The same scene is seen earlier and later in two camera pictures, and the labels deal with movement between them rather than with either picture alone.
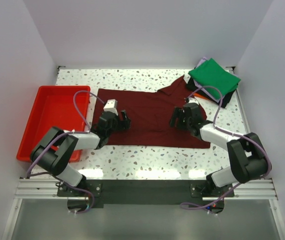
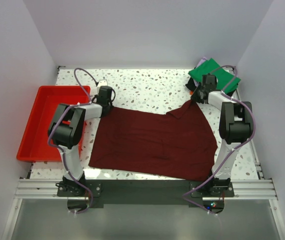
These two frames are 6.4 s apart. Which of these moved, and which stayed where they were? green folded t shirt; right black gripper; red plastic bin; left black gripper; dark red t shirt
Moved: left black gripper; right black gripper; dark red t shirt
Stayed: red plastic bin; green folded t shirt
